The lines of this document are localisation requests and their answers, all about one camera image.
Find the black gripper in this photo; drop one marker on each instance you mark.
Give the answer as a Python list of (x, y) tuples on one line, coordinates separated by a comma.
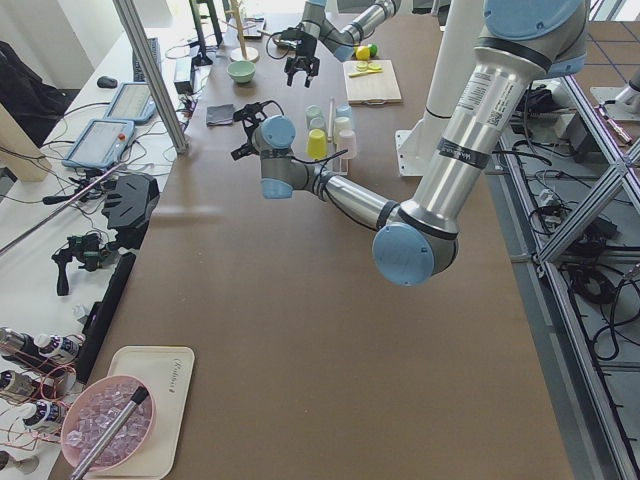
[(248, 137), (305, 49)]

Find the green cup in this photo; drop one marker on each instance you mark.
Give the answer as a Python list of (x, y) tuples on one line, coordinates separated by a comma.
[(312, 112)]

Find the pink cup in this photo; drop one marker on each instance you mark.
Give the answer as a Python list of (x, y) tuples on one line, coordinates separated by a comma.
[(346, 141)]

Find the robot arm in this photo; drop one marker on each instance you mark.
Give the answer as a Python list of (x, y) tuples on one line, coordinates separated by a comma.
[(520, 42), (315, 27)]

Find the grey cup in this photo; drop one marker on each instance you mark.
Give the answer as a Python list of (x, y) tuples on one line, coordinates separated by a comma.
[(317, 123)]

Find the light blue cup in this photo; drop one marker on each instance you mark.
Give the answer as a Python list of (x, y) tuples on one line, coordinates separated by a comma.
[(344, 110)]

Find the white cup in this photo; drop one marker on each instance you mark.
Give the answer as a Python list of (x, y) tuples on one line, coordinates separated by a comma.
[(341, 123)]

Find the yellow cup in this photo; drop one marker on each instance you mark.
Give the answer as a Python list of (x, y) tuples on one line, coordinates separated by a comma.
[(316, 147)]

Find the grey folded cloth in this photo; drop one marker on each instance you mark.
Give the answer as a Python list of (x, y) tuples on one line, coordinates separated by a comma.
[(220, 115)]

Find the wooden stand with base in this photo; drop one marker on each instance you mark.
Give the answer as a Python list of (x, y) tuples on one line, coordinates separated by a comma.
[(243, 52)]

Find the green bowl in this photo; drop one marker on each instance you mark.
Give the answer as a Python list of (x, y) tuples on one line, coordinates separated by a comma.
[(241, 71)]

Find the whole yellow lemon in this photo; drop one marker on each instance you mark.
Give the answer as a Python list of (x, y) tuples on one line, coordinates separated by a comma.
[(362, 53)]

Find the yellow plastic knife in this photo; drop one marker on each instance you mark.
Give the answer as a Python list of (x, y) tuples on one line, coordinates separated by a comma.
[(357, 74)]

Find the wooden cutting board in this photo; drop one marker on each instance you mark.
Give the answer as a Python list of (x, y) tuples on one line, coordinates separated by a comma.
[(372, 89)]

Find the blue tablet far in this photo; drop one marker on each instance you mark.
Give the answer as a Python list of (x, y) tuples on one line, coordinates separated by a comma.
[(132, 101)]

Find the blue tablet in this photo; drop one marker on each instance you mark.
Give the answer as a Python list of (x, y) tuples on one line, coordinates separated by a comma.
[(132, 101), (101, 144)]

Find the black perforated plastic part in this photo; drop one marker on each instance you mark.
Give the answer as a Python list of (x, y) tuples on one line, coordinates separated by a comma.
[(128, 208)]

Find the blue tablet near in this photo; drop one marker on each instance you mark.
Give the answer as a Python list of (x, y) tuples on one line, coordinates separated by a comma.
[(101, 144)]

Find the black computer mouse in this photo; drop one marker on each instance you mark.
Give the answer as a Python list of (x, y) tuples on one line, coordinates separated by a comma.
[(107, 82)]

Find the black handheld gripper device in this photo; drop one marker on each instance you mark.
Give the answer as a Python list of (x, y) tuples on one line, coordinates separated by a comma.
[(88, 249)]

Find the metal rod black tip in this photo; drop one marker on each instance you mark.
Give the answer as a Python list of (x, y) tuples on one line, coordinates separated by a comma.
[(138, 397)]

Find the pink bowl of ice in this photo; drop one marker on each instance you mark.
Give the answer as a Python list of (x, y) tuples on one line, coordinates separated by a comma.
[(94, 410)]

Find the white wire cup rack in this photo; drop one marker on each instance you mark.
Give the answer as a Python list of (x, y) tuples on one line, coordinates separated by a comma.
[(329, 116)]

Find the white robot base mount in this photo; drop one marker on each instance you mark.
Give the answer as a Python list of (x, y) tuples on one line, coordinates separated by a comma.
[(410, 160)]

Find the aluminium frame post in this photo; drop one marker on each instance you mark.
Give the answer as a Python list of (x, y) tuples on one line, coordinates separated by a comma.
[(136, 34)]

